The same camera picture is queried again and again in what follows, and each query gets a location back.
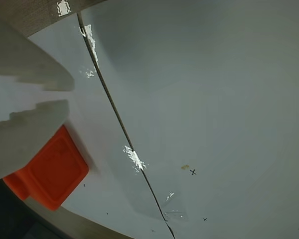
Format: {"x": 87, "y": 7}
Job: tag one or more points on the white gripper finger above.
{"x": 20, "y": 57}
{"x": 20, "y": 139}

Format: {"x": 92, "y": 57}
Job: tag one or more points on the orange square block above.
{"x": 55, "y": 167}

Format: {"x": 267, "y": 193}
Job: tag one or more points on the clear tape strip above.
{"x": 91, "y": 47}
{"x": 63, "y": 7}
{"x": 174, "y": 207}
{"x": 134, "y": 159}

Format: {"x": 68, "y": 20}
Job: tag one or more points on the white paper sheet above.
{"x": 214, "y": 99}
{"x": 107, "y": 159}

